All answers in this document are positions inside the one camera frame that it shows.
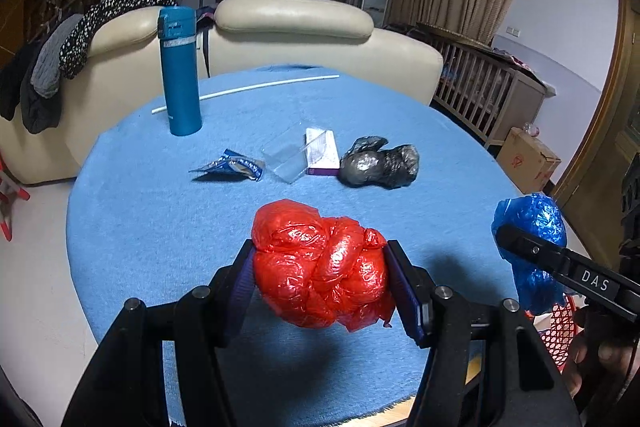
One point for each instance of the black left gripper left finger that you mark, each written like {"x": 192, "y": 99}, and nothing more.
{"x": 235, "y": 285}

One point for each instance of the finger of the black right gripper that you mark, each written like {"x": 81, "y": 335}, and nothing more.
{"x": 531, "y": 248}

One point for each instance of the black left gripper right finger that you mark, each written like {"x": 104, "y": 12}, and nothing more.
{"x": 411, "y": 289}

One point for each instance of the blue plastic bag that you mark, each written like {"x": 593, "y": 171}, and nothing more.
{"x": 524, "y": 228}

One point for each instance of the red plastic bag ball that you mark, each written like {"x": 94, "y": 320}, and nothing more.
{"x": 315, "y": 271}

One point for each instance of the blue foil wrapper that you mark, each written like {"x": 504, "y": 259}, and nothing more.
{"x": 231, "y": 164}

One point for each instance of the black plastic bag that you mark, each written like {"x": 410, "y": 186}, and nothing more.
{"x": 368, "y": 162}

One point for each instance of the clear plastic package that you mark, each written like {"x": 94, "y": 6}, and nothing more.
{"x": 285, "y": 154}

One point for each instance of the white purple cardboard box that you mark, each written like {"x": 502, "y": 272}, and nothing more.
{"x": 321, "y": 152}

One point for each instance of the right hand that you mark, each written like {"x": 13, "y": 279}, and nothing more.
{"x": 606, "y": 367}

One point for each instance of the red plastic basket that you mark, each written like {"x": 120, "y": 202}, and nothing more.
{"x": 557, "y": 329}

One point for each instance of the blue table cloth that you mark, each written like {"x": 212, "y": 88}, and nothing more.
{"x": 141, "y": 224}

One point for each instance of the wooden baby crib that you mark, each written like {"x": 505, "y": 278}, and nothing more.
{"x": 483, "y": 90}

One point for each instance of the white thin rod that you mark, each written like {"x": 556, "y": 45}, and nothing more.
{"x": 265, "y": 85}

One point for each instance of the red white stool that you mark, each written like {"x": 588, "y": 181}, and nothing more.
{"x": 11, "y": 191}

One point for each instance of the cream leather sofa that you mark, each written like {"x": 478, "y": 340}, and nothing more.
{"x": 123, "y": 70}

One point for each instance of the blue thermos bottle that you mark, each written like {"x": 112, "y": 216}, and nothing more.
{"x": 176, "y": 30}

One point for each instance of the clothes pile on sofa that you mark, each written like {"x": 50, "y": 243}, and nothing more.
{"x": 31, "y": 82}

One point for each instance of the patterned strap bag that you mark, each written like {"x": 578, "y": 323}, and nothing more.
{"x": 205, "y": 21}

